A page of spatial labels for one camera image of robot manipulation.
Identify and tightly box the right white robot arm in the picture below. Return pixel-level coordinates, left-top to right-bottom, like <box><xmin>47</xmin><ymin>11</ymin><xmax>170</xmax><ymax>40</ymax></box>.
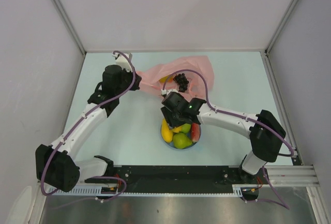
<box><xmin>161</xmin><ymin>92</ymin><xmax>286</xmax><ymax>183</ymax></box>

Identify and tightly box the yellow fake mango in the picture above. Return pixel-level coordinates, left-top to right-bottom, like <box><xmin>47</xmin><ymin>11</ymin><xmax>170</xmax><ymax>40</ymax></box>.
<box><xmin>161</xmin><ymin>118</ymin><xmax>174</xmax><ymax>143</ymax></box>

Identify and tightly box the yellow fake lemon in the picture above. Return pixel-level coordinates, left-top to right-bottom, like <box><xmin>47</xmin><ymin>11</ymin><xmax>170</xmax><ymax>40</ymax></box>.
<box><xmin>159</xmin><ymin>76</ymin><xmax>170</xmax><ymax>83</ymax></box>

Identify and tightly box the black fake grape bunch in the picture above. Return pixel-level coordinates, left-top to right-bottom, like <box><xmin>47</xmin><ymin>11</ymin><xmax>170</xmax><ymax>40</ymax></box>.
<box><xmin>173</xmin><ymin>73</ymin><xmax>189</xmax><ymax>93</ymax></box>

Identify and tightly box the red fake watermelon slice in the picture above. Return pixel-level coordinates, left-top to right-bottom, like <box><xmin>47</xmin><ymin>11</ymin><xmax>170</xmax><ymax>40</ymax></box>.
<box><xmin>190</xmin><ymin>123</ymin><xmax>201</xmax><ymax>143</ymax></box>

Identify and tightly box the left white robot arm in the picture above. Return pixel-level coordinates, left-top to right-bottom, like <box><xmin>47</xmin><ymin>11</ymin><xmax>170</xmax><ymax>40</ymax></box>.
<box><xmin>35</xmin><ymin>62</ymin><xmax>141</xmax><ymax>196</ymax></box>

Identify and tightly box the green fake fruit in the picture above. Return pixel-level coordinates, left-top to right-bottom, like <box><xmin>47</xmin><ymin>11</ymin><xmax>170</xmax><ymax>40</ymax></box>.
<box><xmin>181</xmin><ymin>124</ymin><xmax>191</xmax><ymax>133</ymax></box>

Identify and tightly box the blue plastic plate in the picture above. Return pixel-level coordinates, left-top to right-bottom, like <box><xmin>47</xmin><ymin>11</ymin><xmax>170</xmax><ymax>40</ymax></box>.
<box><xmin>160</xmin><ymin>123</ymin><xmax>201</xmax><ymax>150</ymax></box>

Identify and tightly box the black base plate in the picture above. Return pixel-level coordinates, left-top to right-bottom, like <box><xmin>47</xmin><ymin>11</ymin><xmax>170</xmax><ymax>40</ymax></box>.
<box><xmin>84</xmin><ymin>165</ymin><xmax>269</xmax><ymax>194</ymax></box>

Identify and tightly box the white cable duct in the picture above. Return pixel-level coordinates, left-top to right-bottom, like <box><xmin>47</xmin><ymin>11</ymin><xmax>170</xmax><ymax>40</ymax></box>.
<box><xmin>48</xmin><ymin>184</ymin><xmax>259</xmax><ymax>198</ymax></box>

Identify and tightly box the green fake pear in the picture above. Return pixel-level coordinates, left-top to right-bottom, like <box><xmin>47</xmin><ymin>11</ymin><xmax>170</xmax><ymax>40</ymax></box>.
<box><xmin>173</xmin><ymin>132</ymin><xmax>193</xmax><ymax>149</ymax></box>

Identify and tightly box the pink plastic bag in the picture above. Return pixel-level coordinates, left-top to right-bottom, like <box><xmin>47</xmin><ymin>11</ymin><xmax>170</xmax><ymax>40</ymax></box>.
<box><xmin>137</xmin><ymin>56</ymin><xmax>214</xmax><ymax>101</ymax></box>

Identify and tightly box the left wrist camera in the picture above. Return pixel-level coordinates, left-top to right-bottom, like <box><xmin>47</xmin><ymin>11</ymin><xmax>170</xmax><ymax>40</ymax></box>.
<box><xmin>112</xmin><ymin>52</ymin><xmax>132</xmax><ymax>72</ymax></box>

